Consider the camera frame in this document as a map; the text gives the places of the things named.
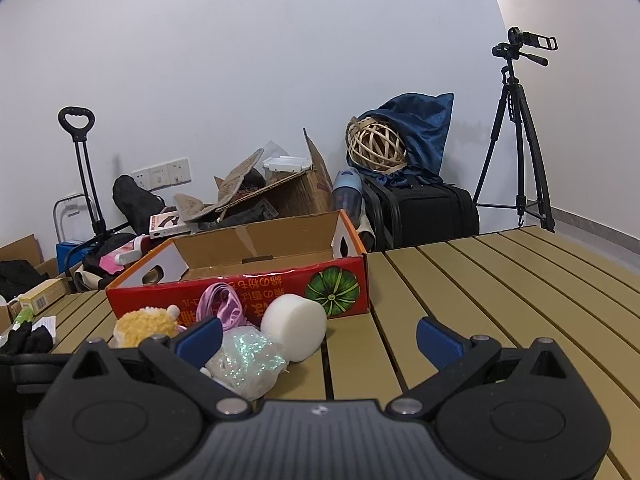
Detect black tripod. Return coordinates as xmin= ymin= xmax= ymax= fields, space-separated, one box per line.
xmin=472 ymin=55 xmax=556 ymax=233

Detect pale yellow carton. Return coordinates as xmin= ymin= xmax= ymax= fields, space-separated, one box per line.
xmin=17 ymin=277 xmax=73 ymax=313

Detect dark blue cloth bag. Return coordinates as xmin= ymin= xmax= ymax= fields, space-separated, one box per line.
xmin=350 ymin=92 xmax=456 ymax=186

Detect black trolley handle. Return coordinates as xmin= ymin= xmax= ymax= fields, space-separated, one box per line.
xmin=57 ymin=106 xmax=118 ymax=241

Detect white wall outlet strip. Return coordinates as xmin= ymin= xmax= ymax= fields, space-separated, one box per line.
xmin=131 ymin=158 xmax=192 ymax=191

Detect wicker ball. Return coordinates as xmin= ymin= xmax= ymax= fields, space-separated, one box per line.
xmin=347 ymin=117 xmax=407 ymax=173

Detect red cardboard box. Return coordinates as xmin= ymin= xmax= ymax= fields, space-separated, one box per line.
xmin=105 ymin=210 xmax=370 ymax=333

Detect tan folding slat table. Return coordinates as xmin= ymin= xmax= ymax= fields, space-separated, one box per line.
xmin=0 ymin=225 xmax=640 ymax=480

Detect pink satin scrunchie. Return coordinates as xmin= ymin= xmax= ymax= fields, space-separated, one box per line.
xmin=196 ymin=282 xmax=248 ymax=332

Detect iridescent plastic bag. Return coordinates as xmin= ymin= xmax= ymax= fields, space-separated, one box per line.
xmin=202 ymin=327 xmax=291 ymax=402

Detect blue bottle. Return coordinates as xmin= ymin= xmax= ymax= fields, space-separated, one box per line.
xmin=332 ymin=169 xmax=363 ymax=226

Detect black clothes pile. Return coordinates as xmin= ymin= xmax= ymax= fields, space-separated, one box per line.
xmin=0 ymin=259 xmax=51 ymax=289

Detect grey folding cart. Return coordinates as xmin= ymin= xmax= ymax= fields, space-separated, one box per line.
xmin=52 ymin=192 xmax=108 ymax=276

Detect black suitcase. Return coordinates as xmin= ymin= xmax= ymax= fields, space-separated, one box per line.
xmin=361 ymin=175 xmax=481 ymax=253

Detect black bag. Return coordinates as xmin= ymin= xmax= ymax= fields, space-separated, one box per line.
xmin=112 ymin=174 xmax=166 ymax=233

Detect white plastic container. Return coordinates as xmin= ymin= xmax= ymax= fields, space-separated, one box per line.
xmin=262 ymin=156 xmax=313 ymax=173

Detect black gloves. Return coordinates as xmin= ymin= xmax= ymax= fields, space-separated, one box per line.
xmin=0 ymin=322 xmax=55 ymax=356

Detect white foam cylinder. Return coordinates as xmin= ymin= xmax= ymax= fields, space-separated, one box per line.
xmin=260 ymin=294 xmax=328 ymax=363

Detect small printed white box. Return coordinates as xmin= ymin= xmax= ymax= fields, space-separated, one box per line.
xmin=149 ymin=211 xmax=198 ymax=238

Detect yellow plush toy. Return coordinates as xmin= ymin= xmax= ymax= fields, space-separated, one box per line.
xmin=112 ymin=304 xmax=188 ymax=350

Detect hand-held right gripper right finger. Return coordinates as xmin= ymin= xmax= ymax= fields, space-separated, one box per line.
xmin=387 ymin=316 xmax=573 ymax=420

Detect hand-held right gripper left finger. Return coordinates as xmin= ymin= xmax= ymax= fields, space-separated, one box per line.
xmin=67 ymin=316 xmax=253 ymax=421

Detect torn brown cardboard box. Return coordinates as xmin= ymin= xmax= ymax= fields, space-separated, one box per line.
xmin=172 ymin=128 xmax=335 ymax=226

